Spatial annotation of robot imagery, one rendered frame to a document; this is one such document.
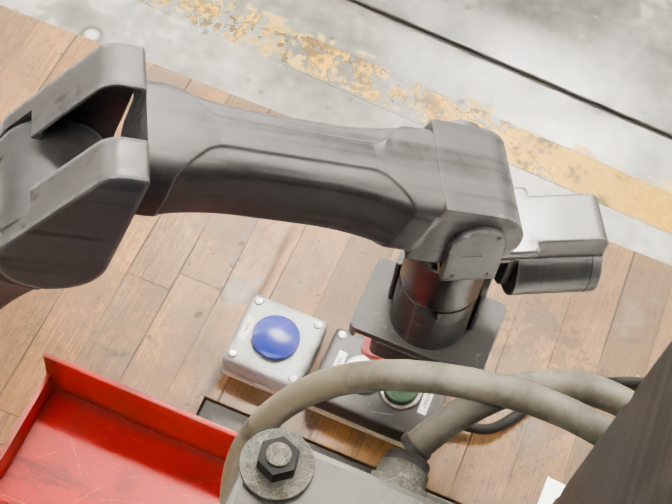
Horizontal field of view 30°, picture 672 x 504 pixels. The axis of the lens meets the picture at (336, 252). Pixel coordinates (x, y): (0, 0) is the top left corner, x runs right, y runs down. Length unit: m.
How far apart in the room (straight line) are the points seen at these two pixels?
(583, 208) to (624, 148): 1.60
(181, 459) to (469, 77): 1.55
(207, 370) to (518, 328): 0.27
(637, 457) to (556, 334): 0.84
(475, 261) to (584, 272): 0.10
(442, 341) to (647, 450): 0.63
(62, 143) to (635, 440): 0.50
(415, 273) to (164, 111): 0.23
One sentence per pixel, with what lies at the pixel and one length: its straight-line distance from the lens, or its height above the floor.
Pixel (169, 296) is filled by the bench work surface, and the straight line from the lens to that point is 1.09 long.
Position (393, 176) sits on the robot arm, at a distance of 0.73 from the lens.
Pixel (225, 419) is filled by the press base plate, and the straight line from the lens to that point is 1.04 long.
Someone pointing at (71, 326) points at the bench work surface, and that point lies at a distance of 1.08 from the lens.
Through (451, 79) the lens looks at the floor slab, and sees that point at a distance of 2.44.
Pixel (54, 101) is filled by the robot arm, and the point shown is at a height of 1.28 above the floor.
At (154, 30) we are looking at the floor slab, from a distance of 2.46.
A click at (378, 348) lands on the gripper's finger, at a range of 0.92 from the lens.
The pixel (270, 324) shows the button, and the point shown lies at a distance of 1.04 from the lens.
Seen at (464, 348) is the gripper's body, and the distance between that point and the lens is 0.91.
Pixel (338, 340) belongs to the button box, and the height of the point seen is 0.93.
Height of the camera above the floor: 1.86
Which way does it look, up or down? 58 degrees down
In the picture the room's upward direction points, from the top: 11 degrees clockwise
